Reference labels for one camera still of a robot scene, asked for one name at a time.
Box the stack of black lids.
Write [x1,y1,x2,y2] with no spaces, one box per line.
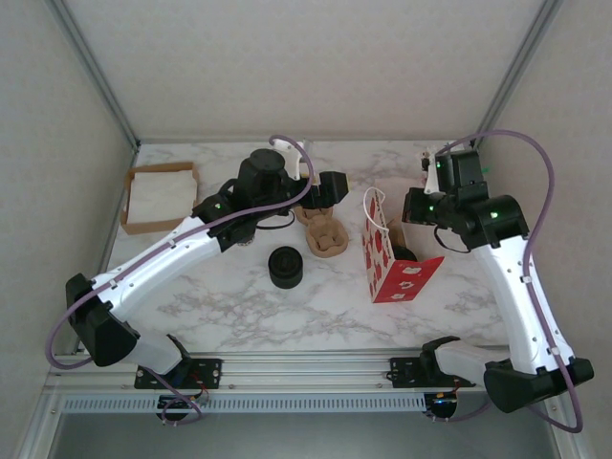
[267,245,305,290]

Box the red white paper gift bag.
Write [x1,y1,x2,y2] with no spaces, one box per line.
[361,177,446,305]

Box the stack of cardboard cup carriers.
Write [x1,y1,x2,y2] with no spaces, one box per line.
[294,204,348,258]

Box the brown cardboard napkin tray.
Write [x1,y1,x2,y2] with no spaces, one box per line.
[119,161,201,235]

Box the right controller circuit board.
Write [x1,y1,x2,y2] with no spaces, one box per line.
[424,391,461,423]

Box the controller circuit board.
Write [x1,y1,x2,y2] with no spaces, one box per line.
[424,391,461,423]
[156,394,201,423]

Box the left controller circuit board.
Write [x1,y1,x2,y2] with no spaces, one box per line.
[156,394,201,423]

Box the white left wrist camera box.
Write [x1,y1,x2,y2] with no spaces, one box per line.
[286,140,313,182]

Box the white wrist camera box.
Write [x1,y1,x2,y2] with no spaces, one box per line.
[419,145,440,195]
[286,140,313,182]

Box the aluminium rear table rail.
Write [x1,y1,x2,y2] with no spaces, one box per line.
[136,137,475,145]

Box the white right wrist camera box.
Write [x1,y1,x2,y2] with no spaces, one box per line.
[419,145,440,195]

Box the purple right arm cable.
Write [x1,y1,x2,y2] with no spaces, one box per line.
[432,129,584,434]

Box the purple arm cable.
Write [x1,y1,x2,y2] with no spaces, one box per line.
[45,135,317,426]
[432,129,584,434]

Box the aluminium right frame post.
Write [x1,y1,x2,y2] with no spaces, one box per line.
[470,0,565,148]

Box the aluminium frame post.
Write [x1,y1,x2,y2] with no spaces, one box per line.
[470,0,565,148]
[47,0,141,150]

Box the aluminium mounting rail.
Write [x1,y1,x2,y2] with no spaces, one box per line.
[45,351,569,397]

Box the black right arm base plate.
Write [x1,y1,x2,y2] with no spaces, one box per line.
[388,356,478,389]

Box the aluminium left frame post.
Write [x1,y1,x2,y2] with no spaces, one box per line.
[47,0,141,150]

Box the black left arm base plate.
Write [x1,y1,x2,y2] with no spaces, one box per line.
[133,357,224,390]

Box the grey slotted cable duct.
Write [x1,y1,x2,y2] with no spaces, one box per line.
[59,394,427,414]

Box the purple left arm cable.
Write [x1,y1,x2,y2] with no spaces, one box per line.
[45,135,317,426]

